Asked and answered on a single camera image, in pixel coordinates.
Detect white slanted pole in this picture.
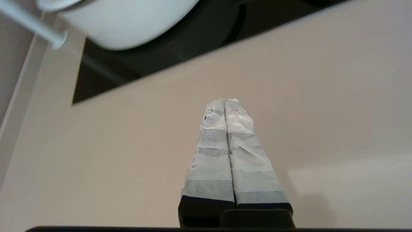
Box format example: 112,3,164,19
0,0,69,50

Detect black induction cooktop plate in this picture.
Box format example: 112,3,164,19
71,0,353,105

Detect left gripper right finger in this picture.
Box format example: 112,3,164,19
224,98,294,215

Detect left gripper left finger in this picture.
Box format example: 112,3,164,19
178,99,236,227

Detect white steel-lined pot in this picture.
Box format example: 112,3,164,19
60,0,200,51

